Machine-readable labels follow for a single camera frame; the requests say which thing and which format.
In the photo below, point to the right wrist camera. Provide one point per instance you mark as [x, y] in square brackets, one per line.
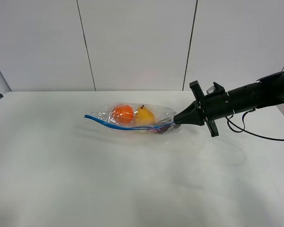
[215, 90]

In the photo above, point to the yellow pear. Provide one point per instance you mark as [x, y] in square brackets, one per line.
[143, 116]

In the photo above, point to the orange fruit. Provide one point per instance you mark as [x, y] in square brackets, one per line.
[122, 114]

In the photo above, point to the dark purple object in bag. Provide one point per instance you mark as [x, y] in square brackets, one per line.
[160, 130]

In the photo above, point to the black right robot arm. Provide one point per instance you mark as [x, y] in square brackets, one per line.
[267, 91]

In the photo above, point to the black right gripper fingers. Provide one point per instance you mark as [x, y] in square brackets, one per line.
[191, 115]

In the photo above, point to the clear blue-zip plastic bag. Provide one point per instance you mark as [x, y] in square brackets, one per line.
[163, 115]

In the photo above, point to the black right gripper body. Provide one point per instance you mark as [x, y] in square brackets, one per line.
[214, 107]

